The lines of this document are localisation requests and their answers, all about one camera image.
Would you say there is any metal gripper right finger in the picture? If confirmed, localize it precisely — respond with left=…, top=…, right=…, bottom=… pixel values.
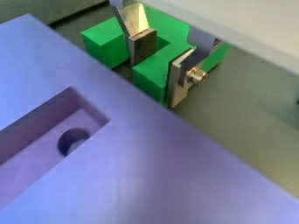
left=165, top=27, right=216, bottom=108

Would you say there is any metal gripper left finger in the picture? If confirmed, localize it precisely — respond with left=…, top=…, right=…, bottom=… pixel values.
left=108, top=0, right=156, bottom=66

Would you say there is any green U-shaped block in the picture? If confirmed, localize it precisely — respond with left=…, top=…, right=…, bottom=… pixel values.
left=81, top=5, right=229, bottom=106

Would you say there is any purple board with cross slot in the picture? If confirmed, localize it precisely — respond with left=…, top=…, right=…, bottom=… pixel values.
left=0, top=15, right=299, bottom=224

